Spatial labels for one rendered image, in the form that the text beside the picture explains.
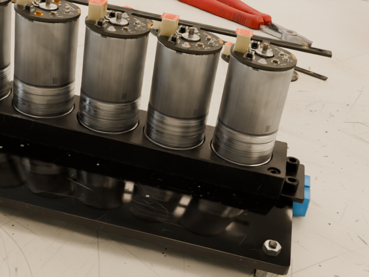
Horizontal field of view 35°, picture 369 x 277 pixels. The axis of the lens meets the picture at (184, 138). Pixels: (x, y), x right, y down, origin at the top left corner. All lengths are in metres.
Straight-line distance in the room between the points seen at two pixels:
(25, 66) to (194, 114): 0.07
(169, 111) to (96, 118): 0.03
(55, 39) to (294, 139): 0.14
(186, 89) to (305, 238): 0.07
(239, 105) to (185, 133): 0.02
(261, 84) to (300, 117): 0.12
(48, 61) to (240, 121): 0.08
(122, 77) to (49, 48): 0.03
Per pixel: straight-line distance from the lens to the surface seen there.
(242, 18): 0.46
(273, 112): 0.22
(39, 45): 0.23
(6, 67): 0.25
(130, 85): 0.23
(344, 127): 0.33
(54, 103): 0.24
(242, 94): 0.22
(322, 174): 0.28
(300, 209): 0.24
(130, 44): 0.22
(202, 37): 0.23
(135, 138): 0.23
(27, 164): 0.23
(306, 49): 0.24
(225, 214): 0.22
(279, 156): 0.24
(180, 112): 0.22
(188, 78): 0.22
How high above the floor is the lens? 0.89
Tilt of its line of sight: 29 degrees down
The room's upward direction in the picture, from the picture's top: 10 degrees clockwise
